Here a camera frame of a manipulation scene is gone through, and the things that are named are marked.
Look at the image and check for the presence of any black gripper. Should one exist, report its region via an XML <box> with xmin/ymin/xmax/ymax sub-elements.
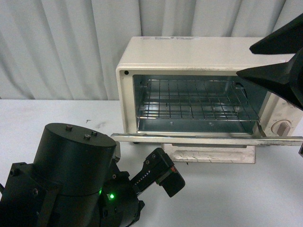
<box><xmin>98</xmin><ymin>148</ymin><xmax>185</xmax><ymax>227</ymax></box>

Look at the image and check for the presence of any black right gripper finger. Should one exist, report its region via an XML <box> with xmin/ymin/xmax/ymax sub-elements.
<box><xmin>250</xmin><ymin>14</ymin><xmax>303</xmax><ymax>55</ymax></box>

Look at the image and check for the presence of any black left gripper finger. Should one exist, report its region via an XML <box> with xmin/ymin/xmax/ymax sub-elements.
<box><xmin>236</xmin><ymin>53</ymin><xmax>303</xmax><ymax>108</ymax></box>

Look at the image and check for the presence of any glass oven door with handle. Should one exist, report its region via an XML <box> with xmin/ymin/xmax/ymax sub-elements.
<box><xmin>111</xmin><ymin>133</ymin><xmax>303</xmax><ymax>164</ymax></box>

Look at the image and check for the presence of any upper beige oven knob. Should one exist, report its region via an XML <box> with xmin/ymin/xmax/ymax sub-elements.
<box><xmin>271</xmin><ymin>120</ymin><xmax>291</xmax><ymax>136</ymax></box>

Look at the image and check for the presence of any cream Toshiba toaster oven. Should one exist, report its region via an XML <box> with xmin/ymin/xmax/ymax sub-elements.
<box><xmin>116</xmin><ymin>37</ymin><xmax>303</xmax><ymax>138</ymax></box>

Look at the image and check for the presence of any pale grey curtain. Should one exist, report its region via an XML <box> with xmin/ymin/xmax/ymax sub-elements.
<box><xmin>0</xmin><ymin>0</ymin><xmax>303</xmax><ymax>100</ymax></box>

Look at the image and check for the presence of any wire oven rack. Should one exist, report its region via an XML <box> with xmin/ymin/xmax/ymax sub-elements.
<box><xmin>138</xmin><ymin>79</ymin><xmax>259</xmax><ymax>122</ymax></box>

